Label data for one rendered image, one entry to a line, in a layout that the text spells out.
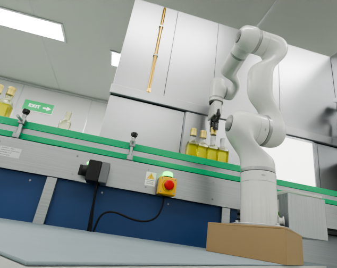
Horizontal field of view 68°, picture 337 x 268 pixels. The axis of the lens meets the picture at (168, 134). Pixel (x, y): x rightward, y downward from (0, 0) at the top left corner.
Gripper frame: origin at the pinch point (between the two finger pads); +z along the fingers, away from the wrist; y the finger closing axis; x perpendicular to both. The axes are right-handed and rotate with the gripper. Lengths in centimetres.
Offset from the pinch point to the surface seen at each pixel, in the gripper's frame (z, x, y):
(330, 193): 25, 69, 4
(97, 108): -137, -111, -309
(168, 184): 41, -26, 26
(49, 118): -99, -183, -308
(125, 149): 27, -46, 14
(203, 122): -8.1, -2.4, -11.9
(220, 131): -4.7, 9.1, -12.0
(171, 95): -22.4, -24.4, -14.7
